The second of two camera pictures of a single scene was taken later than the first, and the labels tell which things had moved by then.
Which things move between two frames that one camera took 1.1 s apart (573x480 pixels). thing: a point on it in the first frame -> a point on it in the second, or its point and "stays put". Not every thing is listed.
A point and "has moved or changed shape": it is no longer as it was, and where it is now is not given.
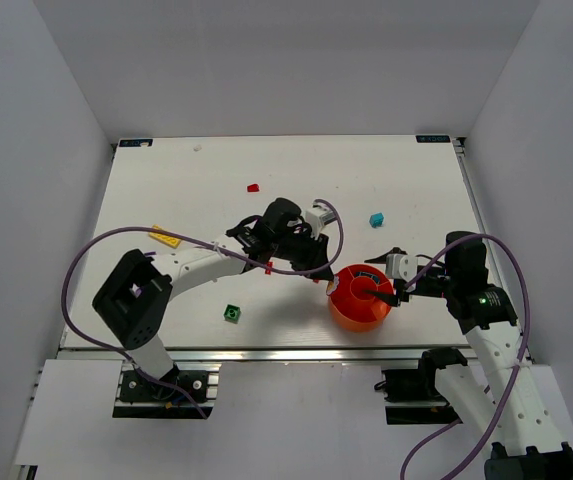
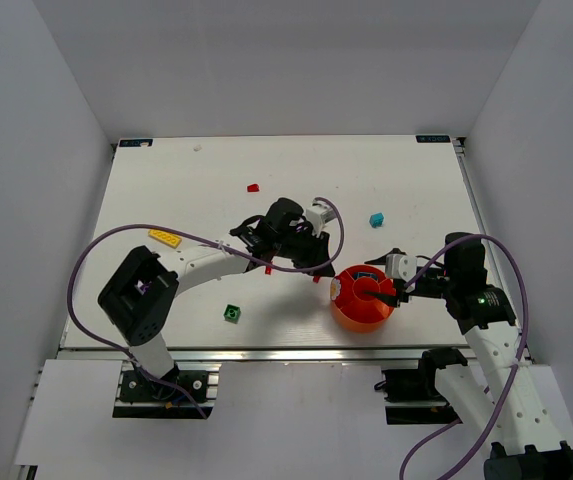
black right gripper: x=401 y=282 stays put
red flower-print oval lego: x=332 y=285 has moved or changed shape
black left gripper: x=311 y=248 stays put
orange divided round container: x=354 y=310 stays put
